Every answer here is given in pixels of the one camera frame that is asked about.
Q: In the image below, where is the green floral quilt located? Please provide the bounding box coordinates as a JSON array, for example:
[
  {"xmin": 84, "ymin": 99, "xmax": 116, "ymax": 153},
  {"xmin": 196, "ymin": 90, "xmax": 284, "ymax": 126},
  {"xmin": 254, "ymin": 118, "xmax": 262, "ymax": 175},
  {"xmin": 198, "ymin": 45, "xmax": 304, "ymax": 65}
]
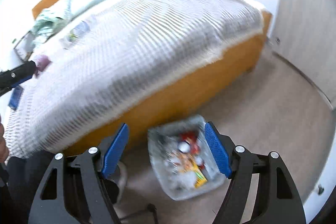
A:
[{"xmin": 31, "ymin": 0, "xmax": 74, "ymax": 41}]

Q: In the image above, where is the checkered blanket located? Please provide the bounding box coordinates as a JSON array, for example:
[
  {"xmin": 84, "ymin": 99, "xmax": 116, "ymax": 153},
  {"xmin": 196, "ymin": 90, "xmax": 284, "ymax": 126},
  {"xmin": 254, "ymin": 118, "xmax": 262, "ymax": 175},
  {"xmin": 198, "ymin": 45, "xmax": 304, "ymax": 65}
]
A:
[{"xmin": 4, "ymin": 0, "xmax": 264, "ymax": 159}]

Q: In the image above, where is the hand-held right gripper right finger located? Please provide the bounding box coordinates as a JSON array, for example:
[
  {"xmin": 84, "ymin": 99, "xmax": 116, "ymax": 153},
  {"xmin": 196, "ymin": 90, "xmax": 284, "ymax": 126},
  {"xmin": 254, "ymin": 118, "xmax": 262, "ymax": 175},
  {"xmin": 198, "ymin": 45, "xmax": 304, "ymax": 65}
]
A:
[{"xmin": 204, "ymin": 121, "xmax": 306, "ymax": 224}]

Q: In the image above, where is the yellow red snack wrapper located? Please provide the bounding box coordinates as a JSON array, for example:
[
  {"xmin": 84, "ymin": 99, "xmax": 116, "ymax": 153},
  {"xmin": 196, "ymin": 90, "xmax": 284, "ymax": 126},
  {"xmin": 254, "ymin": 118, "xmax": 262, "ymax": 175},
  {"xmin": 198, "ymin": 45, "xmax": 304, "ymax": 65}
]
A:
[{"xmin": 174, "ymin": 153, "xmax": 209, "ymax": 189}]

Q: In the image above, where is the metal chair frame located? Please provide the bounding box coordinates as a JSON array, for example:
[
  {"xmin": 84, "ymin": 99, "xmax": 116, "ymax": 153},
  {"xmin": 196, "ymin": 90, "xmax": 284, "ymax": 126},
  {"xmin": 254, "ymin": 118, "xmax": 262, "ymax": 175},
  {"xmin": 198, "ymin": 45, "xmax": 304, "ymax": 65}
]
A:
[{"xmin": 113, "ymin": 161, "xmax": 159, "ymax": 224}]

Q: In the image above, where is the wooden bed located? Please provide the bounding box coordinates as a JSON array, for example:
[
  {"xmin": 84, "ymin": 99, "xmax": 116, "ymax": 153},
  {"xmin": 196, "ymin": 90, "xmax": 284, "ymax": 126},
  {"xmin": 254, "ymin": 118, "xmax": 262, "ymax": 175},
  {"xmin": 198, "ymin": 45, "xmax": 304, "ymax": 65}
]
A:
[{"xmin": 31, "ymin": 0, "xmax": 274, "ymax": 159}]

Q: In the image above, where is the clear plastic bin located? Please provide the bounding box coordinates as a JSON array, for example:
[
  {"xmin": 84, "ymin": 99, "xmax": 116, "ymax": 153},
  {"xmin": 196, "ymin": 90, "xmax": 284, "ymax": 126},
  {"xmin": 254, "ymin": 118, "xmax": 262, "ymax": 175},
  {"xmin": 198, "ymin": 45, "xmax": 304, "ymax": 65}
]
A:
[{"xmin": 147, "ymin": 114, "xmax": 228, "ymax": 201}]

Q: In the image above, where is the blue carton box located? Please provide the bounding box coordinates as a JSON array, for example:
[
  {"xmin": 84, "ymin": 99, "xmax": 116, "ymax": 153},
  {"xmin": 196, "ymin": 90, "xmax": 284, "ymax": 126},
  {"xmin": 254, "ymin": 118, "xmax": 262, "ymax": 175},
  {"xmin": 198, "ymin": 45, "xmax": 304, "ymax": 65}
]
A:
[{"xmin": 8, "ymin": 86, "xmax": 24, "ymax": 111}]

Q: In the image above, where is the purple wrapper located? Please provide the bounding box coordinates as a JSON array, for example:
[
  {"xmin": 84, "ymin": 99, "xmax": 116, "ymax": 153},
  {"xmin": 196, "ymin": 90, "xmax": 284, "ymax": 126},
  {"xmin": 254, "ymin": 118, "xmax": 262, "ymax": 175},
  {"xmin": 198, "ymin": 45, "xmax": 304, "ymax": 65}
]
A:
[{"xmin": 34, "ymin": 54, "xmax": 51, "ymax": 72}]

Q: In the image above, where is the person's left forearm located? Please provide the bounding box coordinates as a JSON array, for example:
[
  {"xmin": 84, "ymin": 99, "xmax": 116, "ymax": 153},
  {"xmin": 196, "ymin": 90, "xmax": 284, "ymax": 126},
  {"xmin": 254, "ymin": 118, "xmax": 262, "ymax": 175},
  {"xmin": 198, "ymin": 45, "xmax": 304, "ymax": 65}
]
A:
[{"xmin": 0, "ymin": 116, "xmax": 10, "ymax": 165}]

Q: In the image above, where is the pale wooden door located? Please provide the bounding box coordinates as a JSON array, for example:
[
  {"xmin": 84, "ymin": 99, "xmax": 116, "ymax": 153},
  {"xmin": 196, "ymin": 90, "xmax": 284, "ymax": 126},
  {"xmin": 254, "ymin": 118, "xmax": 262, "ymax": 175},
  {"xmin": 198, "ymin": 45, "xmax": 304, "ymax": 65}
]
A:
[{"xmin": 273, "ymin": 0, "xmax": 336, "ymax": 109}]

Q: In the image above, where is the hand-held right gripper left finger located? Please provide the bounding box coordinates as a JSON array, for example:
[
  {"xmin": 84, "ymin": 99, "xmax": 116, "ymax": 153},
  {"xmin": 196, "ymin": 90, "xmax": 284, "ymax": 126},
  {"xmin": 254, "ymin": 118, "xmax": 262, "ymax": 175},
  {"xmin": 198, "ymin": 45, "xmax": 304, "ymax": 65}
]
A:
[{"xmin": 28, "ymin": 123, "xmax": 130, "ymax": 224}]

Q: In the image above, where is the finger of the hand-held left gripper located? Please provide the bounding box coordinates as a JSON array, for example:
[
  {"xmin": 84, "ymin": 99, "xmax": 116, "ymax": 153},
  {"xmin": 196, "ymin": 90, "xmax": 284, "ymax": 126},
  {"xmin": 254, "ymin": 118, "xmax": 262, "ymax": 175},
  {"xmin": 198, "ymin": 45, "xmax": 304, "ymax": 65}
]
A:
[
  {"xmin": 0, "ymin": 60, "xmax": 37, "ymax": 88},
  {"xmin": 0, "ymin": 76, "xmax": 33, "ymax": 96}
]

